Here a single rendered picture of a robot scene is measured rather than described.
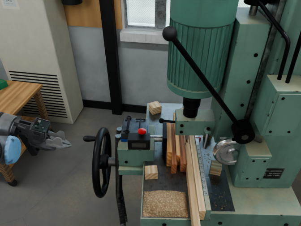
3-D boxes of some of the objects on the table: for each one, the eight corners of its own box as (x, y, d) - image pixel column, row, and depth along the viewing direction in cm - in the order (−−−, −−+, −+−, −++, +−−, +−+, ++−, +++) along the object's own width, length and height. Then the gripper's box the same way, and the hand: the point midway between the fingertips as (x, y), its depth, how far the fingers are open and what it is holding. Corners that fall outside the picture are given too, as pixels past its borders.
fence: (187, 103, 126) (187, 93, 123) (190, 103, 126) (191, 93, 123) (204, 220, 80) (206, 210, 76) (209, 220, 80) (212, 210, 76)
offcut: (157, 179, 92) (157, 172, 89) (145, 179, 91) (144, 173, 89) (156, 171, 94) (156, 165, 92) (144, 171, 94) (144, 165, 92)
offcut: (148, 109, 123) (148, 103, 120) (157, 107, 124) (157, 100, 122) (152, 115, 119) (152, 108, 117) (161, 112, 121) (161, 106, 118)
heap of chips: (144, 191, 88) (144, 184, 85) (185, 192, 87) (186, 185, 85) (142, 216, 80) (142, 210, 78) (188, 217, 80) (189, 210, 78)
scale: (189, 100, 119) (189, 99, 119) (191, 100, 119) (192, 99, 119) (204, 195, 80) (204, 195, 80) (208, 195, 80) (208, 195, 80)
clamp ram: (147, 138, 107) (147, 122, 101) (165, 139, 106) (166, 122, 101) (146, 155, 100) (146, 138, 94) (166, 155, 99) (167, 138, 94)
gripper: (9, 126, 90) (70, 143, 94) (20, 110, 97) (76, 126, 102) (8, 142, 95) (66, 158, 100) (19, 126, 102) (72, 141, 107)
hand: (67, 145), depth 102 cm, fingers closed
